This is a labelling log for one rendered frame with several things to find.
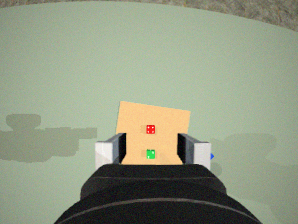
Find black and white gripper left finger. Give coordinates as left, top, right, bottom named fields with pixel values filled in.
left=95, top=133, right=127, bottom=170

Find green die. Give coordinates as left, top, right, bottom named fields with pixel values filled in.
left=146, top=149, right=155, bottom=159

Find red die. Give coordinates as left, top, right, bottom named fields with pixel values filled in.
left=146, top=125, right=155, bottom=134

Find orange square mat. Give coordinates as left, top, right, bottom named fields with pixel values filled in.
left=116, top=101, right=190, bottom=165

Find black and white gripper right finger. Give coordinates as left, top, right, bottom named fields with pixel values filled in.
left=177, top=133, right=211, bottom=170

